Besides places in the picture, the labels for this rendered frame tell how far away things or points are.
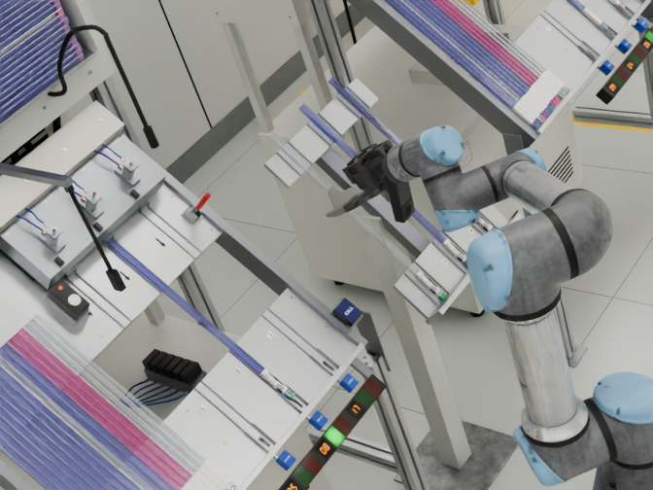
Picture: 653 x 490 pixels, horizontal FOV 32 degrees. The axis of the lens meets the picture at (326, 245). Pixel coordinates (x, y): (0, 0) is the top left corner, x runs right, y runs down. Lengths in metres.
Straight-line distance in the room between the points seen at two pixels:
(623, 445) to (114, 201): 1.08
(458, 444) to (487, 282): 1.31
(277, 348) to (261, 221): 1.93
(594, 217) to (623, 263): 1.77
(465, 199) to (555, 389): 0.41
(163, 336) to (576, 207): 1.31
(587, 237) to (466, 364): 1.61
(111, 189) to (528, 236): 0.94
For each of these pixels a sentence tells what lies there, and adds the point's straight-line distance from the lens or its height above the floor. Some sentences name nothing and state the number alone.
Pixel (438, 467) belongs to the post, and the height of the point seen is 0.01.
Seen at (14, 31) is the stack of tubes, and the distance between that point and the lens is 2.23.
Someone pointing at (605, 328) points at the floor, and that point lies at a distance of 3.35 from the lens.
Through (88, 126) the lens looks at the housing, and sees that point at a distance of 2.39.
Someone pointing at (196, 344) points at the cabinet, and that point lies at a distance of 2.73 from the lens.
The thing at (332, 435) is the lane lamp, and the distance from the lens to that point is 2.30.
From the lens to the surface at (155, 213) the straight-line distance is 2.40.
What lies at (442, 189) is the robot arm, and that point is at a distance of 2.12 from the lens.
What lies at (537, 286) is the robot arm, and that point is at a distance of 1.76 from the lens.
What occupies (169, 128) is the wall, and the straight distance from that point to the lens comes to 4.58.
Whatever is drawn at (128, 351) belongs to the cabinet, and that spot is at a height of 0.62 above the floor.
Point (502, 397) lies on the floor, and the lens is 3.22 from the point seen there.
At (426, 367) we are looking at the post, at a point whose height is 0.38.
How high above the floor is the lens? 2.24
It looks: 34 degrees down
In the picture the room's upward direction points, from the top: 20 degrees counter-clockwise
